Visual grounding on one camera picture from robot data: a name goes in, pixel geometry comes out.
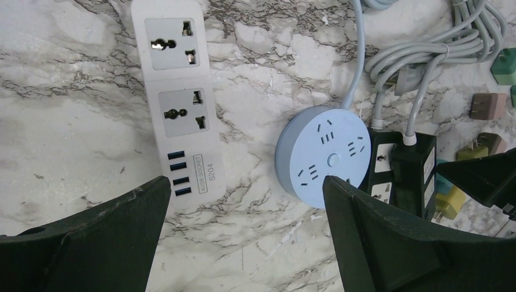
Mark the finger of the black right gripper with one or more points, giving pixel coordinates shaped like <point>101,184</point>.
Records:
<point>490,180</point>

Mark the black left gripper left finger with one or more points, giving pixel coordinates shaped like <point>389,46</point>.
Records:
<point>109,247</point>

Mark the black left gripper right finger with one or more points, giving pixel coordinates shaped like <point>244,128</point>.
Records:
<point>379,247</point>

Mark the teal cube plug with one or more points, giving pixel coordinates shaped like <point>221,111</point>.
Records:
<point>443,185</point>

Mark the yellow cube plug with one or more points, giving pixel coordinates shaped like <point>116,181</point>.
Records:
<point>485,144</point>
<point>448,205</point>

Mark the black power strip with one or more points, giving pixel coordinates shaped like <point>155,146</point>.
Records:
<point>379,180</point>
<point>414,175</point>

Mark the green cube plug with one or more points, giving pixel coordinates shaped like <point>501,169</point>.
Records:
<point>503,67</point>

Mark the round light blue power socket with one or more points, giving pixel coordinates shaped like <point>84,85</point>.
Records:
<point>320,142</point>

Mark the white power strip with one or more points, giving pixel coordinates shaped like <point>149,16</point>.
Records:
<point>172,45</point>

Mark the pink cube plug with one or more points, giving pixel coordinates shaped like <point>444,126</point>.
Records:
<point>488,106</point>

